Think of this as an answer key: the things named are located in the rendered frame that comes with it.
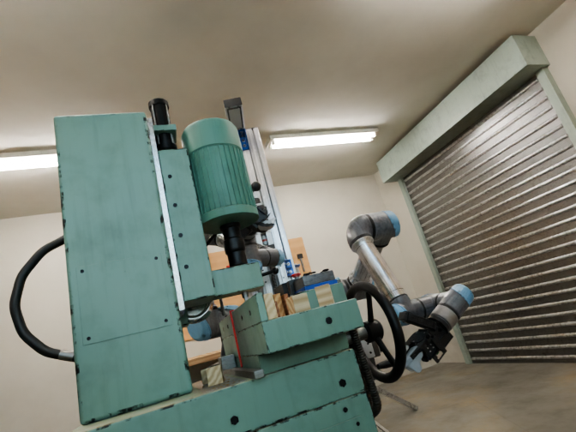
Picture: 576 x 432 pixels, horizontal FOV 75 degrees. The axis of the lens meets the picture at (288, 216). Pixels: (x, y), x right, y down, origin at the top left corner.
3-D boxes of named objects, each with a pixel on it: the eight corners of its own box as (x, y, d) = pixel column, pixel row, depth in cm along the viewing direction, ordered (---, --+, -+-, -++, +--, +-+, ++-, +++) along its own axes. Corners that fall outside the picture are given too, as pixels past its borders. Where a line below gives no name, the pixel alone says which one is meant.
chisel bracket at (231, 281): (266, 291, 101) (259, 261, 103) (214, 303, 96) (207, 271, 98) (260, 296, 107) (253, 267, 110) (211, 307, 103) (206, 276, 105)
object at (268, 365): (350, 348, 85) (345, 330, 86) (261, 375, 78) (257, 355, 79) (297, 352, 121) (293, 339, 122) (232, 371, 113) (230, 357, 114)
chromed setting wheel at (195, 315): (218, 317, 109) (210, 276, 112) (174, 328, 105) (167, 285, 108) (217, 318, 112) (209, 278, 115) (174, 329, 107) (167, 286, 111)
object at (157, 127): (179, 144, 108) (170, 95, 113) (150, 146, 106) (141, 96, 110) (178, 158, 115) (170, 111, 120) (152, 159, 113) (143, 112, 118)
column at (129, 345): (193, 393, 80) (145, 109, 101) (77, 428, 73) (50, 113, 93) (189, 387, 101) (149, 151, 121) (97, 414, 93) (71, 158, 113)
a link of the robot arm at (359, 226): (338, 213, 150) (405, 317, 119) (362, 208, 154) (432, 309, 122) (332, 232, 158) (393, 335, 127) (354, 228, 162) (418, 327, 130)
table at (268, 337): (404, 315, 80) (394, 287, 82) (269, 354, 69) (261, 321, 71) (309, 334, 134) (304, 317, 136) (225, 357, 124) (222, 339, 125)
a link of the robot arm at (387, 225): (334, 289, 190) (361, 207, 154) (360, 283, 195) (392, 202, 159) (345, 309, 182) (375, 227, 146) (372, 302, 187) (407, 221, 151)
